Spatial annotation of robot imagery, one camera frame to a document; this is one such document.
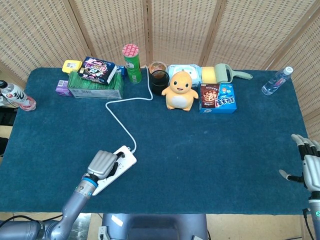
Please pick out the orange lidded noodle cup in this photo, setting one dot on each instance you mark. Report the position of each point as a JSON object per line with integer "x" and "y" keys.
{"x": 157, "y": 66}

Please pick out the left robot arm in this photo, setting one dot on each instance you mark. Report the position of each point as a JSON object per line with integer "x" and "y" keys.
{"x": 72, "y": 205}

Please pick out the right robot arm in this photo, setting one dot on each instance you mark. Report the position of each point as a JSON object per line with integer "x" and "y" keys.
{"x": 315, "y": 217}

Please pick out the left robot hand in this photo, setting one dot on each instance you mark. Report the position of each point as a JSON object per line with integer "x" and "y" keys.
{"x": 101, "y": 162}

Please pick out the yellow lidded container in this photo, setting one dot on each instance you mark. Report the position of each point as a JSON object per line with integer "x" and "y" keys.
{"x": 71, "y": 65}

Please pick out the grey robot torso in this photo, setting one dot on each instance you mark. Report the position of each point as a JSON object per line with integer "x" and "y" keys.
{"x": 155, "y": 227}

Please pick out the wicker folding screen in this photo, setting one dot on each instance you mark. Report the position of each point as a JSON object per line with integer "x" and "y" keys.
{"x": 180, "y": 27}

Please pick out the yellow plush toy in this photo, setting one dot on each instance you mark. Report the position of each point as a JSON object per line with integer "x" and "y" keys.
{"x": 178, "y": 95}

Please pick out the blue cookie box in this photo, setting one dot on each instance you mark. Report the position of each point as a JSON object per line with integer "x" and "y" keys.
{"x": 217, "y": 100}

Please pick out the wet wipes pack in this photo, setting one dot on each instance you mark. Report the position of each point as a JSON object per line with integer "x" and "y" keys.
{"x": 195, "y": 72}

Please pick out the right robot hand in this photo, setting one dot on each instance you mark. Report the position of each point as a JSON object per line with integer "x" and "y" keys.
{"x": 311, "y": 170}

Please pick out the blue carpet mat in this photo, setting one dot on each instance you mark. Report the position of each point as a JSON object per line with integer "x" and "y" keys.
{"x": 200, "y": 155}

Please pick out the black mesh pen holder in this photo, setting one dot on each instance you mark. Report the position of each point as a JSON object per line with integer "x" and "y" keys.
{"x": 158, "y": 83}

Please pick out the white drink bottle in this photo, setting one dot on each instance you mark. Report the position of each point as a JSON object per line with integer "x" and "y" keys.
{"x": 16, "y": 96}

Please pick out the green lint roller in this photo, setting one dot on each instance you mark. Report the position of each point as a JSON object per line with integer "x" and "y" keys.
{"x": 222, "y": 72}

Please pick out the black snack bag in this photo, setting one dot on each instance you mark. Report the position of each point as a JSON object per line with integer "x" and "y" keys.
{"x": 96, "y": 70}

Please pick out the large green and grey box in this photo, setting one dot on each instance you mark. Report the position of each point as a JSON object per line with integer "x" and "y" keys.
{"x": 100, "y": 92}

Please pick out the white power strip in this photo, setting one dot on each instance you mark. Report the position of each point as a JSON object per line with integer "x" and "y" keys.
{"x": 127, "y": 161}

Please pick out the yellow sponge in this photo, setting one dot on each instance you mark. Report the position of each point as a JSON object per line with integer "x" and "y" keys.
{"x": 208, "y": 73}

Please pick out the small purple box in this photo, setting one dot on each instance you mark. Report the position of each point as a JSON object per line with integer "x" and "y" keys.
{"x": 62, "y": 88}

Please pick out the small blue carton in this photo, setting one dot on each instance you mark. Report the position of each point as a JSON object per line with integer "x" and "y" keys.
{"x": 122, "y": 71}

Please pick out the green chips can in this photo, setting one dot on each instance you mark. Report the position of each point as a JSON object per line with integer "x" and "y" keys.
{"x": 132, "y": 67}

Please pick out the clear water bottle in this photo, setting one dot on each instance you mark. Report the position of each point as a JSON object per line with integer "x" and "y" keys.
{"x": 275, "y": 82}

